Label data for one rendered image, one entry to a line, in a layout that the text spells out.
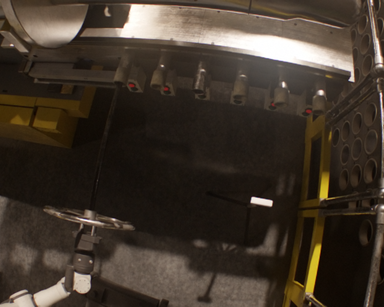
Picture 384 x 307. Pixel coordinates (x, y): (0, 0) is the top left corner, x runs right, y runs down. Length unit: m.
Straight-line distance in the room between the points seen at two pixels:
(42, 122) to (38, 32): 0.97
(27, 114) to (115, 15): 0.79
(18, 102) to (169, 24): 1.06
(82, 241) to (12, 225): 1.40
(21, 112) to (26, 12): 1.14
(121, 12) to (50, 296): 1.31
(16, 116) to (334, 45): 1.77
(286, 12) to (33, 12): 0.61
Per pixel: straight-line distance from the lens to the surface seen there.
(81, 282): 1.15
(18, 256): 2.48
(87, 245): 1.14
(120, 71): 1.24
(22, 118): 1.81
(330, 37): 1.37
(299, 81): 1.33
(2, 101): 1.97
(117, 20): 1.44
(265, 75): 1.30
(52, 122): 1.66
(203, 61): 1.20
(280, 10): 0.68
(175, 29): 1.26
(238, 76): 1.18
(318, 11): 0.70
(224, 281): 1.98
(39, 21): 0.80
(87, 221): 0.97
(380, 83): 1.25
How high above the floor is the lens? 1.92
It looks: 79 degrees down
